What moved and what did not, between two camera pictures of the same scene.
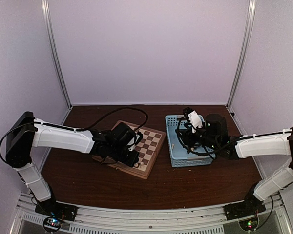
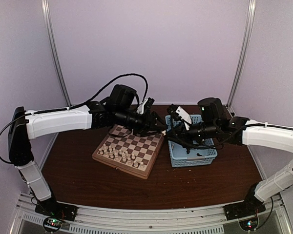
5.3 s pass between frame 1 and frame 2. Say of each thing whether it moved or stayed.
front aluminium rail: stayed
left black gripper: moved
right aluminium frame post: stayed
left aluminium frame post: stayed
